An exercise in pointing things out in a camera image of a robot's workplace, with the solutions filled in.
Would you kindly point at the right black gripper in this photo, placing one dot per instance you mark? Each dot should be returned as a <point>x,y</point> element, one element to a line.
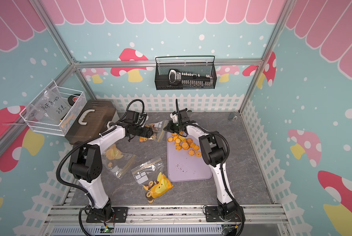
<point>169,127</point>

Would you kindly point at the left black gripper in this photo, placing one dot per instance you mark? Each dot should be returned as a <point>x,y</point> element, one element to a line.
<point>148,134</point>

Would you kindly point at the ziploc bag with cookies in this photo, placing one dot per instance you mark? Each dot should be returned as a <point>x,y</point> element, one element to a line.
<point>118,162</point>
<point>157,129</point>
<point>152,179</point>

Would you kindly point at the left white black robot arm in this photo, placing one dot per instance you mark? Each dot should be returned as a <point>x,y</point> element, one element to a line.
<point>86,159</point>

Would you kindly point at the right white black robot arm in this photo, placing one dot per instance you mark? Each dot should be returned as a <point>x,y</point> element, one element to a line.
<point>215,152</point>

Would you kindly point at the clear labelled plastic bag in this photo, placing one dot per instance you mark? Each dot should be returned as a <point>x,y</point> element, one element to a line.
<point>52,105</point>

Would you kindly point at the rectangular yellow biscuit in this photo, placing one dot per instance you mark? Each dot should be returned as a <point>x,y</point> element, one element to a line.
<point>182,138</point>

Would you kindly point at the large round plain cookie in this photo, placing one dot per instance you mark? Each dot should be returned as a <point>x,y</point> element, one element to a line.
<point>185,145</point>

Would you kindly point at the scalloped round cookie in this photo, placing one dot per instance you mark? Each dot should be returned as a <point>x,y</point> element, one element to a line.
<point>196,148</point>

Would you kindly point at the flower shaped flat cookie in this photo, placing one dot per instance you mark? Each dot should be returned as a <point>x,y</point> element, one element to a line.
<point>191,152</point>

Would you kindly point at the round jam centre cookie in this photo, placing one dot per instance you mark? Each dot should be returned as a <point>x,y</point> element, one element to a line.
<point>198,154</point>

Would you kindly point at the brown lidded storage box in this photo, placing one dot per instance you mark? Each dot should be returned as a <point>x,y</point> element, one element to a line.
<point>92,120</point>

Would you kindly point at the socket wrench set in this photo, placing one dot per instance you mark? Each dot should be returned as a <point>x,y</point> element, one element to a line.
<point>184,79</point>

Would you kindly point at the lilac plastic tray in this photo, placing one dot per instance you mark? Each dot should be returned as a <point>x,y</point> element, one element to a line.
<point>181,166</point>

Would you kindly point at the small clear object in corner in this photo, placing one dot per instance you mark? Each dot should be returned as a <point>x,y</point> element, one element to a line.
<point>232,117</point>

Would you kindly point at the black tape roll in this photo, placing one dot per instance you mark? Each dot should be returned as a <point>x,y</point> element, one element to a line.
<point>72,99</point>

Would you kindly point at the black mesh wall basket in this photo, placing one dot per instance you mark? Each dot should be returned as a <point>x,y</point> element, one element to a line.
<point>203,65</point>

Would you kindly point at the white wire wall basket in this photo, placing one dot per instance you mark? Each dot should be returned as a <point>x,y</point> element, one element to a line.
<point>37,122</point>

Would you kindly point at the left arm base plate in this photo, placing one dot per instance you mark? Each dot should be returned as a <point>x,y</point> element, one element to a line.
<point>107,215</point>

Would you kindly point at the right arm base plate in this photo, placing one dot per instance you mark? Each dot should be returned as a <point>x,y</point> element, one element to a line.
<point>218,214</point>

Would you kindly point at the aluminium front rail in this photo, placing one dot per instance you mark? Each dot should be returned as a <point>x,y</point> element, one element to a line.
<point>169,220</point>

